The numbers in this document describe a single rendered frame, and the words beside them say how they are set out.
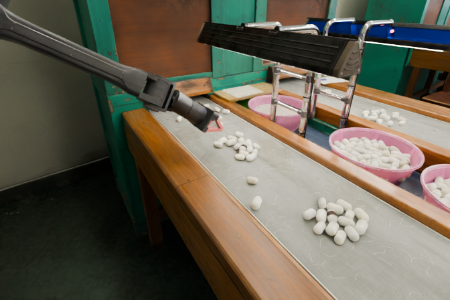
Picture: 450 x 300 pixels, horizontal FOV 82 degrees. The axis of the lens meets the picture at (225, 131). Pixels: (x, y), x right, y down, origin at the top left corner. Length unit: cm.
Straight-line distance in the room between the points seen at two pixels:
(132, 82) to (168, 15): 58
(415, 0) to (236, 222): 303
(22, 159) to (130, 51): 121
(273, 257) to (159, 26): 95
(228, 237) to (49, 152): 169
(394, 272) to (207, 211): 37
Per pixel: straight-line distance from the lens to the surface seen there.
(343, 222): 64
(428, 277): 64
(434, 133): 124
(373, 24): 106
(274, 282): 50
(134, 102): 117
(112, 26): 111
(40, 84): 193
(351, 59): 59
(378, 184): 77
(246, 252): 52
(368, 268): 60
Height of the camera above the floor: 118
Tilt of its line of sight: 27 degrees down
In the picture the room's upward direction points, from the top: straight up
